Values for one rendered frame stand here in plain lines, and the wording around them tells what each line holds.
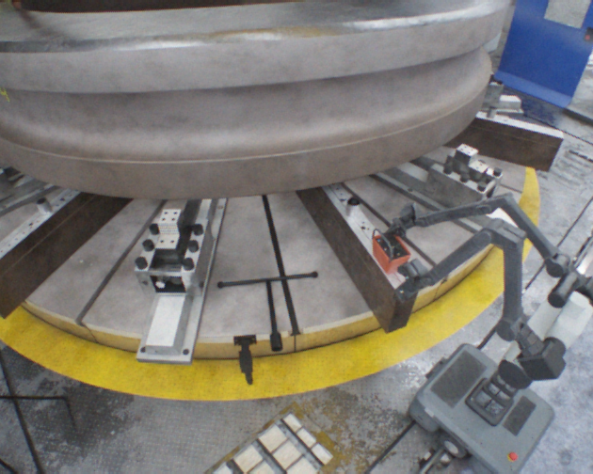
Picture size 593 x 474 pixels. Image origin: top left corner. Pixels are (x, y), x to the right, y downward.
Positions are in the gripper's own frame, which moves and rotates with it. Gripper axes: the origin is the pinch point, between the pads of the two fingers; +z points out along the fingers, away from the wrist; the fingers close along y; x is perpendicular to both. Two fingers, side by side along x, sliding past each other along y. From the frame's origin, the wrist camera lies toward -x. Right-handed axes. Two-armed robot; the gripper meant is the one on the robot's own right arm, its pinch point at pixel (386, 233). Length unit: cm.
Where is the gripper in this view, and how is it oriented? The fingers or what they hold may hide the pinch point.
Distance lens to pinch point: 210.8
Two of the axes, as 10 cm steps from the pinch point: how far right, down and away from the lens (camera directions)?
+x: 2.0, 6.5, 7.3
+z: -9.1, 3.9, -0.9
